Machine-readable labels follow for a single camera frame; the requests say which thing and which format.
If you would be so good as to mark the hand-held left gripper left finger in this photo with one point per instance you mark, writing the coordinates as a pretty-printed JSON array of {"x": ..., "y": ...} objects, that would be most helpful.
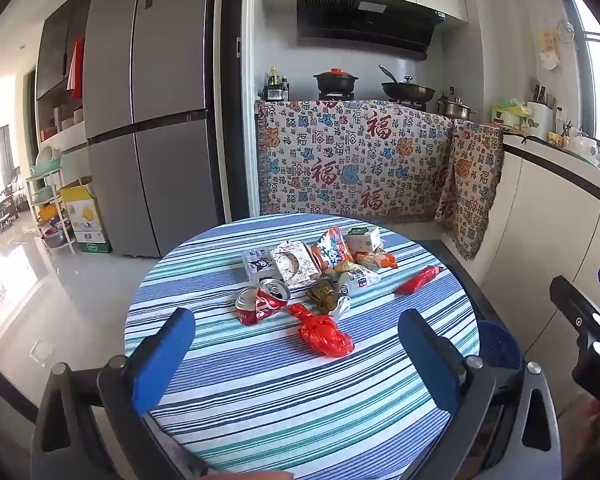
[{"x": 165, "y": 360}]

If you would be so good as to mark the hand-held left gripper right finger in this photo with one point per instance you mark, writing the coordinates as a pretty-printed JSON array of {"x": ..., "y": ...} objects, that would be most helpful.
[{"x": 430, "y": 360}]

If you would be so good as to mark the blue plastic waste basket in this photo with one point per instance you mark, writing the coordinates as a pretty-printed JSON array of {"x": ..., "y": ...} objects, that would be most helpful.
[{"x": 500, "y": 345}]

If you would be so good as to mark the orange snack wrapper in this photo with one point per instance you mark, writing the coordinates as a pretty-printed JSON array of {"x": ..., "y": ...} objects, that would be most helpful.
[{"x": 375, "y": 260}]

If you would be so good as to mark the cartoon print plastic box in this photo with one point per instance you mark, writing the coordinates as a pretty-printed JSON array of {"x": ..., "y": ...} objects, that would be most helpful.
[{"x": 257, "y": 265}]

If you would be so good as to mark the person's right hand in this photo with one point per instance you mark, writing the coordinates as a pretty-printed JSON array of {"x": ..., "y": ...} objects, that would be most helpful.
[{"x": 592, "y": 435}]

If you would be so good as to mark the red snack wrapper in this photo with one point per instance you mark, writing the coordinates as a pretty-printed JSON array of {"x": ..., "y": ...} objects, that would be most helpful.
[{"x": 417, "y": 281}]

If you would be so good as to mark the white kitchen counter cabinet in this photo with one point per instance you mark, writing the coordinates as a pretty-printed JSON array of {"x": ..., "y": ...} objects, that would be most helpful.
[{"x": 545, "y": 210}]

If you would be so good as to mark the round striped tablecloth table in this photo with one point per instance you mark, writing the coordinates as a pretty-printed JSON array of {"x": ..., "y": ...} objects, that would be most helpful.
[{"x": 260, "y": 400}]

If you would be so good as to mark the white crumpled wrapper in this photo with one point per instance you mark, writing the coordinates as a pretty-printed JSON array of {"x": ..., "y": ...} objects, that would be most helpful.
[{"x": 341, "y": 306}]

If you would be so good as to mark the red plastic bag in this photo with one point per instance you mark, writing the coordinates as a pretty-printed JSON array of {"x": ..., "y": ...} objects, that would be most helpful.
[{"x": 325, "y": 337}]

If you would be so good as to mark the white wrapper with red label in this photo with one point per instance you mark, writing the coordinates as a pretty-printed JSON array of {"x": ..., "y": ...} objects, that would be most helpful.
[{"x": 355, "y": 280}]

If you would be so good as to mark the crushed red soda can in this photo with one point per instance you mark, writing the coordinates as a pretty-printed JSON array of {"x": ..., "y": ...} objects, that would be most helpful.
[{"x": 265, "y": 305}]

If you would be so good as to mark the gold crumpled wrapper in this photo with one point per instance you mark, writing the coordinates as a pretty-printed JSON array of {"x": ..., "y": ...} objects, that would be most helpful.
[{"x": 322, "y": 294}]

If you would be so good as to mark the white teapot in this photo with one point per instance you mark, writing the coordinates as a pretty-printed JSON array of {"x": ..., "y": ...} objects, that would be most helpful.
[{"x": 586, "y": 146}]

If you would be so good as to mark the green white carton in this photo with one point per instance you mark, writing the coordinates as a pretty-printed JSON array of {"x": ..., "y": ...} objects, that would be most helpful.
[{"x": 362, "y": 239}]

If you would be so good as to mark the orange blue snack bag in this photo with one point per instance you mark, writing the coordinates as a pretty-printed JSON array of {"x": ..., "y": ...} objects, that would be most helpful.
[{"x": 330, "y": 250}]

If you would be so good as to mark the small printed blanket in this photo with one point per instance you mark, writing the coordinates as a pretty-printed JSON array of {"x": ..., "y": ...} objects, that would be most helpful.
[{"x": 472, "y": 180}]

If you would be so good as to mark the white folded snack bag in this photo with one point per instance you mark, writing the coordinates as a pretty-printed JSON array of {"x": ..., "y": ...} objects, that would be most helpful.
[{"x": 292, "y": 262}]

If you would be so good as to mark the yellow cardboard box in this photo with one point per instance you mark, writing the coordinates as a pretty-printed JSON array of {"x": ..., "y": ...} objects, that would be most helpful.
[{"x": 85, "y": 220}]

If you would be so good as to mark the white knife block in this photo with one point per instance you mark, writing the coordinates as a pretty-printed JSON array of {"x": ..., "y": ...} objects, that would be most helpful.
[{"x": 540, "y": 120}]

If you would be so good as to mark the green yellow tissue box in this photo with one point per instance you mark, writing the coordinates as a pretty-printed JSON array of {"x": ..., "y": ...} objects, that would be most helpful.
[{"x": 505, "y": 117}]

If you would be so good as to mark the white storage rack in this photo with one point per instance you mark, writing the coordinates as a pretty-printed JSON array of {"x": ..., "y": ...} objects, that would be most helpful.
[{"x": 47, "y": 200}]

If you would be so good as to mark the large printed blanket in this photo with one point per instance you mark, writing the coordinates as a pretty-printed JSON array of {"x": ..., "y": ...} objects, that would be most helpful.
[{"x": 350, "y": 165}]

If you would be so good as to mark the steel pot with lid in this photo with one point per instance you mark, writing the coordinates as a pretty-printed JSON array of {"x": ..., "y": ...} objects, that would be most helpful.
[{"x": 455, "y": 107}]

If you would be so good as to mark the grey refrigerator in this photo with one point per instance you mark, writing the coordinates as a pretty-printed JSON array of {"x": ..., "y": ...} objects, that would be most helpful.
[{"x": 145, "y": 110}]

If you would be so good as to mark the black wok with lid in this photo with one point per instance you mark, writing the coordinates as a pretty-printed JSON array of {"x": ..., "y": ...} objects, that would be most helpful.
[{"x": 410, "y": 91}]

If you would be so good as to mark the gas stove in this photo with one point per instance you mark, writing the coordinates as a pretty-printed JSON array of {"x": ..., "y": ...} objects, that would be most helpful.
[{"x": 337, "y": 96}]

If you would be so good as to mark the black clay pot orange lid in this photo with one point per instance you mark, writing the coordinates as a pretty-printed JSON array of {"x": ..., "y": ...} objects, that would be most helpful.
[{"x": 336, "y": 81}]

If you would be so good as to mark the rack of condiment bottles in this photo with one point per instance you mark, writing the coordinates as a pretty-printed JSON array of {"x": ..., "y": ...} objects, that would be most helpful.
[{"x": 276, "y": 87}]

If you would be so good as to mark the red hanging bag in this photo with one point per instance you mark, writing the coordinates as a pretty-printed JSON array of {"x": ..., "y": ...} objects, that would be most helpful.
[{"x": 76, "y": 67}]

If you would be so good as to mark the open shelf cabinet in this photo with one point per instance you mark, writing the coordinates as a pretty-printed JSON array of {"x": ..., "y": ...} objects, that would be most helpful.
[{"x": 55, "y": 60}]

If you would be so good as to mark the black range hood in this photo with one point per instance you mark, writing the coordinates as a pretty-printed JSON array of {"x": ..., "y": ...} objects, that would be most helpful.
[{"x": 370, "y": 25}]

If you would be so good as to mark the wall decoration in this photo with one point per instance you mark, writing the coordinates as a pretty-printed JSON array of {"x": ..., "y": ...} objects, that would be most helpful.
[{"x": 549, "y": 47}]

